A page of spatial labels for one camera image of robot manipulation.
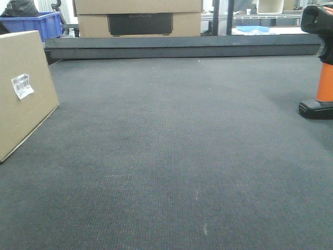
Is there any brown cardboard package box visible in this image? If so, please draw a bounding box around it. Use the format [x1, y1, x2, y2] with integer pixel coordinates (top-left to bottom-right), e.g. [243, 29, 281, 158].
[1, 31, 59, 162]

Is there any large cardboard box black print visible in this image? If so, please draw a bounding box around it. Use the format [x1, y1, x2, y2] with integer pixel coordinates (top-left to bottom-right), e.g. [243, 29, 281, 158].
[78, 12, 201, 38]

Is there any orange black barcode scanner gun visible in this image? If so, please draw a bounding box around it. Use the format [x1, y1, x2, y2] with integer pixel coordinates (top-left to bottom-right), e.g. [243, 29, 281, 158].
[298, 1, 332, 120]

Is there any light blue tray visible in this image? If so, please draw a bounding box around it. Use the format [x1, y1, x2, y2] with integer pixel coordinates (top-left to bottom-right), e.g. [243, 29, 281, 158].
[234, 26, 270, 35]

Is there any white barcode label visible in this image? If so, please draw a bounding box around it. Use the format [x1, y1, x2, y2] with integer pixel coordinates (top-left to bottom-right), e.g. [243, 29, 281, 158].
[11, 73, 34, 100]

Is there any beige bin on shelf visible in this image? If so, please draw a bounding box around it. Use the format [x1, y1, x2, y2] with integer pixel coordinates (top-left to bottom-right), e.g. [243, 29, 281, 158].
[257, 0, 284, 14]

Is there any blue plastic crate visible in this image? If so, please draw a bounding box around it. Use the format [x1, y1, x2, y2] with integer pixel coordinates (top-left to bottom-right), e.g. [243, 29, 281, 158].
[1, 12, 62, 42]

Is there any black bag on crate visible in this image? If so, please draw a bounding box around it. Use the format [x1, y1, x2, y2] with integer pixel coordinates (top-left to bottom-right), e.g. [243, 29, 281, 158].
[1, 0, 39, 18]

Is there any black vertical post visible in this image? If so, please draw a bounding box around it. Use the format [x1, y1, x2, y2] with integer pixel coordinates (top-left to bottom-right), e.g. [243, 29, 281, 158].
[226, 0, 235, 35]
[212, 0, 220, 36]

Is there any dark grey table edge rail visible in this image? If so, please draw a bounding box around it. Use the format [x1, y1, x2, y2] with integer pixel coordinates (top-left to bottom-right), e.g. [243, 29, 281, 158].
[45, 34, 322, 60]

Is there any metal wire shelf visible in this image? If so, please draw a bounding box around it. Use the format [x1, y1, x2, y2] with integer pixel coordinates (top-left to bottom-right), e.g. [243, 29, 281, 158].
[201, 10, 302, 23]

